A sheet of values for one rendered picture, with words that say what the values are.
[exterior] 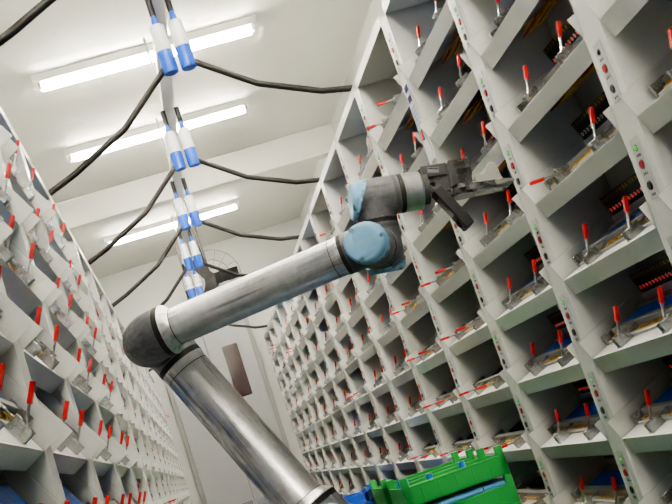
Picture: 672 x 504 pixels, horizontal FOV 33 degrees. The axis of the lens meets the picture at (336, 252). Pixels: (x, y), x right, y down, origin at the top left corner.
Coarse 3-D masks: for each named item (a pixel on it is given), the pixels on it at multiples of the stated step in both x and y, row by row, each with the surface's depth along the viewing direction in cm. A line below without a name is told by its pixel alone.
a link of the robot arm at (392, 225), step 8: (392, 216) 258; (384, 224) 257; (392, 224) 258; (392, 232) 256; (400, 240) 258; (400, 248) 257; (400, 256) 257; (392, 264) 255; (400, 264) 256; (368, 272) 258; (376, 272) 256; (384, 272) 256
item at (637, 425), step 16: (656, 384) 279; (640, 400) 277; (656, 400) 273; (624, 416) 276; (640, 416) 275; (656, 416) 258; (624, 432) 276; (640, 432) 267; (656, 432) 256; (640, 448) 269; (656, 448) 260
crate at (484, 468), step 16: (480, 448) 332; (496, 448) 314; (480, 464) 313; (496, 464) 313; (400, 480) 308; (416, 480) 329; (432, 480) 310; (448, 480) 310; (464, 480) 311; (480, 480) 312; (400, 496) 313; (416, 496) 308; (432, 496) 309
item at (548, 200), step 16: (608, 112) 226; (576, 144) 289; (608, 144) 233; (624, 144) 228; (560, 160) 287; (592, 160) 243; (608, 160) 238; (544, 176) 286; (576, 176) 255; (592, 176) 249; (528, 192) 285; (544, 192) 285; (560, 192) 268; (576, 192) 261; (544, 208) 282
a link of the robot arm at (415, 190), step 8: (408, 176) 260; (416, 176) 260; (408, 184) 259; (416, 184) 259; (408, 192) 258; (416, 192) 259; (424, 192) 259; (408, 200) 259; (416, 200) 259; (424, 200) 260; (408, 208) 260; (416, 208) 261
